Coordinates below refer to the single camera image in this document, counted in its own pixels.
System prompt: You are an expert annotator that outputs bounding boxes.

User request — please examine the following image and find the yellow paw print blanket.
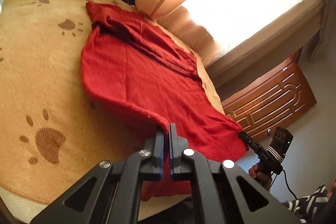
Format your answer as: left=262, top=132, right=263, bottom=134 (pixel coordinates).
left=0, top=0, right=227, bottom=224

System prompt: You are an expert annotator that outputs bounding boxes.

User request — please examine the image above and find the red knit sweater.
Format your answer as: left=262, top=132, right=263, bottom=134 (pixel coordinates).
left=80, top=1, right=249, bottom=202

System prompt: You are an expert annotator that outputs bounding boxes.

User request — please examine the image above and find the black white patterned clothing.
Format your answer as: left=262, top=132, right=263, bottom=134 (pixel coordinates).
left=282, top=179, right=335, bottom=223

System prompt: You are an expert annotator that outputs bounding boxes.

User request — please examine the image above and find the carved wooden cabinet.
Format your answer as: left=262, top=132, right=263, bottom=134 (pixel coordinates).
left=222, top=56, right=316, bottom=141

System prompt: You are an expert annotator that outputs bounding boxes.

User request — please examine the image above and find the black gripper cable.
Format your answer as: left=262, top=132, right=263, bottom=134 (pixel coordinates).
left=282, top=169, right=299, bottom=202

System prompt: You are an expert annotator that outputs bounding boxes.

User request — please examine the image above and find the person's right hand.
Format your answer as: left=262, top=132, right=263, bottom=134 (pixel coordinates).
left=248, top=162, right=272, bottom=190

